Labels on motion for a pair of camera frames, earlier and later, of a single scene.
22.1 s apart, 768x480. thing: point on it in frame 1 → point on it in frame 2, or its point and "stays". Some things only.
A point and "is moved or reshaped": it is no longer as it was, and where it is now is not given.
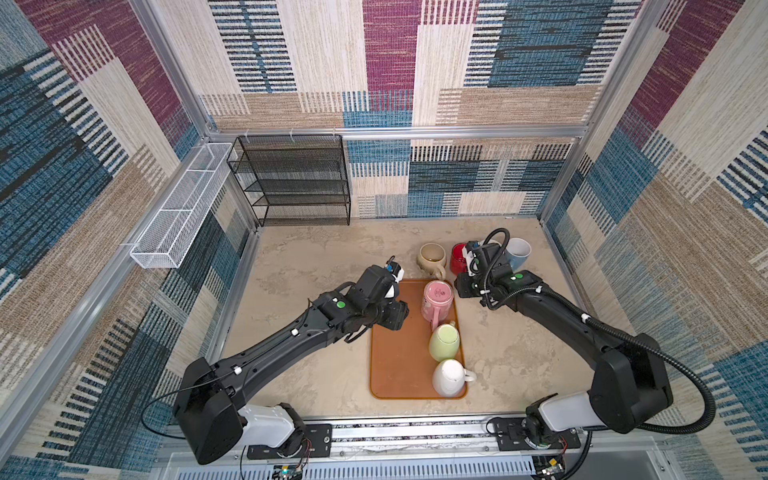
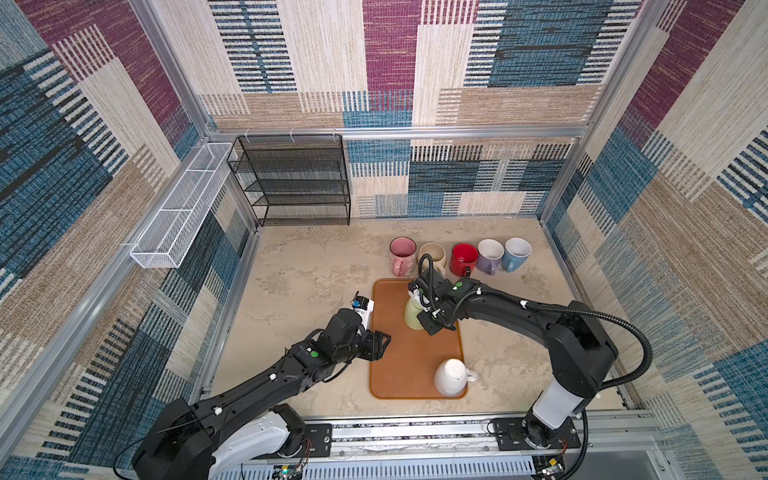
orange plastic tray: (401, 363) stays
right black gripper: (462, 287) → (431, 327)
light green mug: (444, 342) → (411, 313)
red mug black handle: (458, 262) stays
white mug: (449, 377) stays
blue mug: (517, 252) stays
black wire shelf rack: (294, 179) stays
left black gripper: (397, 315) → (373, 347)
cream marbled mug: (431, 258) stays
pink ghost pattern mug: (437, 301) is moved or reshaped
